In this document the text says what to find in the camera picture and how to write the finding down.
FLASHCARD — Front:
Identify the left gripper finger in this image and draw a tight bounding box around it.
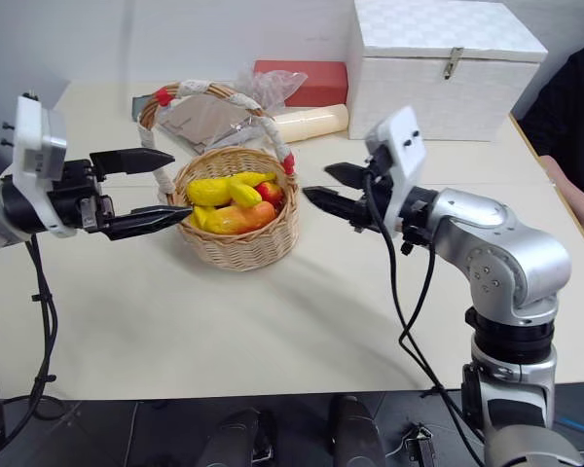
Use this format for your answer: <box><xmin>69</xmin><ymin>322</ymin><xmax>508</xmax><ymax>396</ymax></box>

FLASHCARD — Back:
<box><xmin>100</xmin><ymin>203</ymin><xmax>197</xmax><ymax>242</ymax></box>
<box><xmin>89</xmin><ymin>147</ymin><xmax>177</xmax><ymax>182</ymax></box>

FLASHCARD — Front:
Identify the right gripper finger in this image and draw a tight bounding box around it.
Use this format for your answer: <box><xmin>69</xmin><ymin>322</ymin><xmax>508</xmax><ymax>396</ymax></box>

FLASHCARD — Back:
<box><xmin>302</xmin><ymin>185</ymin><xmax>366</xmax><ymax>228</ymax></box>
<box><xmin>323</xmin><ymin>162</ymin><xmax>372</xmax><ymax>193</ymax></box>

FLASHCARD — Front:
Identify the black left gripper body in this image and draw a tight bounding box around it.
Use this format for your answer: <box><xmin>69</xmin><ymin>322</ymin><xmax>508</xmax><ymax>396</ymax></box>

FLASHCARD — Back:
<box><xmin>47</xmin><ymin>157</ymin><xmax>117</xmax><ymax>235</ymax></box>

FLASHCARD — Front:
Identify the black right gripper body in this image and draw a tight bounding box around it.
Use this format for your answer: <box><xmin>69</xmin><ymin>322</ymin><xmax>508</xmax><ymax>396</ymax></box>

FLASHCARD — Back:
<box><xmin>351</xmin><ymin>145</ymin><xmax>399</xmax><ymax>234</ymax></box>

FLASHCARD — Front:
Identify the grey flat sheet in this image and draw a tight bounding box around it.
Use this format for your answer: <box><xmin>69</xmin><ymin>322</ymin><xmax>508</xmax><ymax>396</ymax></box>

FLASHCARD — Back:
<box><xmin>131</xmin><ymin>93</ymin><xmax>156</xmax><ymax>124</ymax></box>

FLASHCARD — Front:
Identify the small yellow toy fruit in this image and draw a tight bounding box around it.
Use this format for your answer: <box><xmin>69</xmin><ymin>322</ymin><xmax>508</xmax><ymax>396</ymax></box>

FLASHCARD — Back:
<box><xmin>189</xmin><ymin>205</ymin><xmax>221</xmax><ymax>231</ymax></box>

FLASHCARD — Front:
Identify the red toy apple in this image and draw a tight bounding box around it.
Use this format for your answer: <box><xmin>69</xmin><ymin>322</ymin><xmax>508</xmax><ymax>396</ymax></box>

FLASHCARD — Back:
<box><xmin>255</xmin><ymin>180</ymin><xmax>286</xmax><ymax>206</ymax></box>

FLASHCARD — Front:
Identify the cream cylinder roll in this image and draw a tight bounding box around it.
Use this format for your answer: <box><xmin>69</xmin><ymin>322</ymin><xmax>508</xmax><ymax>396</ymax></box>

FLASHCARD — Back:
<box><xmin>271</xmin><ymin>102</ymin><xmax>350</xmax><ymax>145</ymax></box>

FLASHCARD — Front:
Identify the large yellow toy fruit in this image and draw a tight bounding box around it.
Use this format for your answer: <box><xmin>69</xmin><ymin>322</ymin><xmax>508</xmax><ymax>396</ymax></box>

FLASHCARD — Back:
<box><xmin>186</xmin><ymin>177</ymin><xmax>236</xmax><ymax>209</ymax></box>

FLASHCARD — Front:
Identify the brown cardboard piece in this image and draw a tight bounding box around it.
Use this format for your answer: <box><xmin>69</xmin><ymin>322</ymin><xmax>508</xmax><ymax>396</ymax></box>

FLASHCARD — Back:
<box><xmin>160</xmin><ymin>93</ymin><xmax>260</xmax><ymax>155</ymax></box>

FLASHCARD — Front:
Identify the orange toy mango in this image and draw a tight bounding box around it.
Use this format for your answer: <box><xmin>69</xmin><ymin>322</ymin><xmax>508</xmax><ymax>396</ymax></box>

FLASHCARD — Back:
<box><xmin>212</xmin><ymin>200</ymin><xmax>277</xmax><ymax>236</ymax></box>

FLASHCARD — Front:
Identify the yellow toy banana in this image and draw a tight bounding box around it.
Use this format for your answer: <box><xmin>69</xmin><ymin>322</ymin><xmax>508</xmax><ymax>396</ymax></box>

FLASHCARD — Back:
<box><xmin>229</xmin><ymin>170</ymin><xmax>278</xmax><ymax>207</ymax></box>

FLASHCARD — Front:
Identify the red flat box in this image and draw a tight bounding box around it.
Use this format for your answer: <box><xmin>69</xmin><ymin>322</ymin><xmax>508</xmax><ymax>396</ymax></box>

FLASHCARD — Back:
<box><xmin>252</xmin><ymin>58</ymin><xmax>349</xmax><ymax>109</ymax></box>

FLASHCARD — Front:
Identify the white textured storage box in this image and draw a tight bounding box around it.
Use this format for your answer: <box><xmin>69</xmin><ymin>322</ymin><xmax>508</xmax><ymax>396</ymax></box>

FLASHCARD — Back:
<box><xmin>347</xmin><ymin>0</ymin><xmax>550</xmax><ymax>144</ymax></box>

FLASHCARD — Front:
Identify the clear plastic bag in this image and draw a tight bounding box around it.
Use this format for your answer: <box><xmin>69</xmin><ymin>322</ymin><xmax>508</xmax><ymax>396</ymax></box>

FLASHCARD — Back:
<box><xmin>157</xmin><ymin>67</ymin><xmax>309</xmax><ymax>158</ymax></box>

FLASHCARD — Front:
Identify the metal box latch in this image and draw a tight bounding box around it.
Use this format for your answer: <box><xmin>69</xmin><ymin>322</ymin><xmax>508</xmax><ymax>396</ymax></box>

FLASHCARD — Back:
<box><xmin>442</xmin><ymin>46</ymin><xmax>465</xmax><ymax>81</ymax></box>

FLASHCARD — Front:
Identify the person in black shirt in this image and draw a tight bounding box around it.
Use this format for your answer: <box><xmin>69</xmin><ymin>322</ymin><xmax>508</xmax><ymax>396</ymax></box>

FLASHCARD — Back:
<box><xmin>519</xmin><ymin>38</ymin><xmax>584</xmax><ymax>207</ymax></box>

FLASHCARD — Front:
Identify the dark rounded shape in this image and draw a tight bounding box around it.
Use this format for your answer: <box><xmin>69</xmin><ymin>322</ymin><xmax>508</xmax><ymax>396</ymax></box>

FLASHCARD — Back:
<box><xmin>329</xmin><ymin>394</ymin><xmax>391</xmax><ymax>467</ymax></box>
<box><xmin>196</xmin><ymin>407</ymin><xmax>274</xmax><ymax>467</ymax></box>

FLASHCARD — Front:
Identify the small black device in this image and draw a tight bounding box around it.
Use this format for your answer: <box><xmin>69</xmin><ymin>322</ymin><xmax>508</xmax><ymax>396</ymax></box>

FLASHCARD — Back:
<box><xmin>402</xmin><ymin>421</ymin><xmax>438</xmax><ymax>467</ymax></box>

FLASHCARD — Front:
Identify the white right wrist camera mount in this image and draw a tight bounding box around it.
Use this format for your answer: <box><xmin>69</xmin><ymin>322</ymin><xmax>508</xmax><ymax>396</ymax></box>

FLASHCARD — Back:
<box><xmin>364</xmin><ymin>105</ymin><xmax>429</xmax><ymax>240</ymax></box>

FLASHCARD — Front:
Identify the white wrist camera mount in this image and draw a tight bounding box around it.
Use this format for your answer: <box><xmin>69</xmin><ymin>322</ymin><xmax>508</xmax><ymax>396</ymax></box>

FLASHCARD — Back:
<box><xmin>11</xmin><ymin>93</ymin><xmax>80</xmax><ymax>240</ymax></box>
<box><xmin>364</xmin><ymin>105</ymin><xmax>429</xmax><ymax>240</ymax></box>

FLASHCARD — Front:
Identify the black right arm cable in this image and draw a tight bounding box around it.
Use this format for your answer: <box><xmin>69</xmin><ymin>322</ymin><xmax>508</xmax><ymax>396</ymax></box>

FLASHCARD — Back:
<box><xmin>361</xmin><ymin>171</ymin><xmax>489</xmax><ymax>467</ymax></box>

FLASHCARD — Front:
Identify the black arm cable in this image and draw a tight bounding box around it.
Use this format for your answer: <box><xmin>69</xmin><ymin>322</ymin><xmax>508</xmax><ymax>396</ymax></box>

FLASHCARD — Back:
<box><xmin>361</xmin><ymin>171</ymin><xmax>489</xmax><ymax>467</ymax></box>
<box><xmin>0</xmin><ymin>234</ymin><xmax>82</xmax><ymax>461</ymax></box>

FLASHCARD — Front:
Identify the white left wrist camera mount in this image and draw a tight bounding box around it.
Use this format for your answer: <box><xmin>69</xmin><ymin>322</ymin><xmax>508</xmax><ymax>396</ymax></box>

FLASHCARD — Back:
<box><xmin>11</xmin><ymin>93</ymin><xmax>80</xmax><ymax>240</ymax></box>

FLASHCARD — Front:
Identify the wicker basket with handle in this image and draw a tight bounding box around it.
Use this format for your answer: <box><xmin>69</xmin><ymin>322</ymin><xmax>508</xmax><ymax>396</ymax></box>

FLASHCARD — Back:
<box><xmin>136</xmin><ymin>79</ymin><xmax>302</xmax><ymax>275</ymax></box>

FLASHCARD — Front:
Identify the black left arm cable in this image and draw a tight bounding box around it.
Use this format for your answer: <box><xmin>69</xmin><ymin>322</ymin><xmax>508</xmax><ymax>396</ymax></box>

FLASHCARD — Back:
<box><xmin>0</xmin><ymin>234</ymin><xmax>82</xmax><ymax>461</ymax></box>

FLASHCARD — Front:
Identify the blue cable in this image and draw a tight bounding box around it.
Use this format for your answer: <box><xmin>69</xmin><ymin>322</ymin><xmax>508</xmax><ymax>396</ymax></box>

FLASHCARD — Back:
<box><xmin>553</xmin><ymin>414</ymin><xmax>584</xmax><ymax>443</ymax></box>

